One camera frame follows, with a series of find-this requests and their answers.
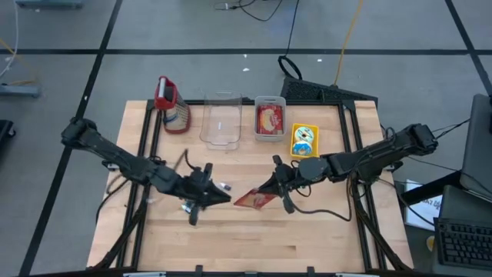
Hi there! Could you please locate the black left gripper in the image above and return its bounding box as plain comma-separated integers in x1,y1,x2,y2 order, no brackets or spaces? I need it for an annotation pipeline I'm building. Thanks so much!
168,162,232,227

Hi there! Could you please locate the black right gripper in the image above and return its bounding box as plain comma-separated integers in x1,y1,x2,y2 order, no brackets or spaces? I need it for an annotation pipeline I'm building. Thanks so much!
258,155,311,215

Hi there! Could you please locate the red popcorn packet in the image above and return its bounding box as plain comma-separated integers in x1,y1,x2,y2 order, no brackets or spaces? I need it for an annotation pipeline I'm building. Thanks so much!
256,104,284,135
233,187,278,211

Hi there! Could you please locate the blue toy donut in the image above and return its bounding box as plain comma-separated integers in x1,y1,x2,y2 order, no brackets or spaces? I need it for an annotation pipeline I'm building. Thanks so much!
292,140,314,157

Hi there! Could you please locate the mint green toy donut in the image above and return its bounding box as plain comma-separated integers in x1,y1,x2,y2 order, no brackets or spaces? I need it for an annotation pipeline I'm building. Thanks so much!
293,125,318,144

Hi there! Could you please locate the yellow plastic basket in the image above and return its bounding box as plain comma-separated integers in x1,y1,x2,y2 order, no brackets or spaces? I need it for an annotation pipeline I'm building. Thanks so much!
290,122,321,159

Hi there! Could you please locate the clear plastic container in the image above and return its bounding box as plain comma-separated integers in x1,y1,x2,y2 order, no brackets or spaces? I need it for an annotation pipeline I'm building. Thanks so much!
198,89,244,151

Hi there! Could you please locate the grey plastic bin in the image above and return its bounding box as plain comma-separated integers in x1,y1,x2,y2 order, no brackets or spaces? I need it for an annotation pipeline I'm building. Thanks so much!
254,95,288,142

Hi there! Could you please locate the white paper sheet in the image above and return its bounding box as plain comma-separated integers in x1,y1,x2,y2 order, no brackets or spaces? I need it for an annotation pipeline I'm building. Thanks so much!
403,179,443,232

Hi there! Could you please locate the black keyboard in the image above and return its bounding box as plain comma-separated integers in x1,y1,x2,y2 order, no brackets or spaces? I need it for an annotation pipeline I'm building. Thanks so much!
433,216,492,270

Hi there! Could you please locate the grey laptop lid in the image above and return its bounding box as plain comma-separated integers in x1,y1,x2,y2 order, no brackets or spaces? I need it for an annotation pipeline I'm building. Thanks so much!
459,93,492,204

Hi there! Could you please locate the black chair base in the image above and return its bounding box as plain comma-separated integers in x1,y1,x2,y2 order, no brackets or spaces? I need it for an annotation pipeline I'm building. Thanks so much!
0,119,17,155

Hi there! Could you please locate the grey metal floor base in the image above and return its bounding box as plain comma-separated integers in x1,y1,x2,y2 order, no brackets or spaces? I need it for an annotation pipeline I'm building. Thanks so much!
0,84,42,99
15,0,85,10

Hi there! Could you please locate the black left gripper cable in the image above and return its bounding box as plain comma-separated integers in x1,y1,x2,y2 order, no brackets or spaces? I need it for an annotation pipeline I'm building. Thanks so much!
175,149,203,172

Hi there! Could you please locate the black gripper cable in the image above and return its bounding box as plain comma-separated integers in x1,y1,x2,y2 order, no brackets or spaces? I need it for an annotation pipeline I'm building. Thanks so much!
175,149,203,172
286,169,354,223

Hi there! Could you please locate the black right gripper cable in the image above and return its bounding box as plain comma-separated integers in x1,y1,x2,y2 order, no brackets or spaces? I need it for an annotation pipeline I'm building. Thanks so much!
286,169,354,223

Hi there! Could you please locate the steel box grater red handle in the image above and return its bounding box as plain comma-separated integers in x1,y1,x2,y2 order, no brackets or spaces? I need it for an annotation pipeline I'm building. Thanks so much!
154,75,192,135

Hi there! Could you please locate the black looped floor cable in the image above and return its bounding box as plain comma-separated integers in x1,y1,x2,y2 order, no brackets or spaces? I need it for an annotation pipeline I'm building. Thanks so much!
277,0,303,82

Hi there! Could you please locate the yellow cable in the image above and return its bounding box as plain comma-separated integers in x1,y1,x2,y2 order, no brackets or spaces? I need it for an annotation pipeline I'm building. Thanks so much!
333,0,364,86

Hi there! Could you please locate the black floor cable with plugs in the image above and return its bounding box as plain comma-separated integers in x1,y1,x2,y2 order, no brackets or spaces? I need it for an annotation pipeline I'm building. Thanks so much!
214,0,285,22

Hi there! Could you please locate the white floor cable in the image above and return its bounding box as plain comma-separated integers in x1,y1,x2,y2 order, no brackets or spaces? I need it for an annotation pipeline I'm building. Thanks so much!
0,0,20,78

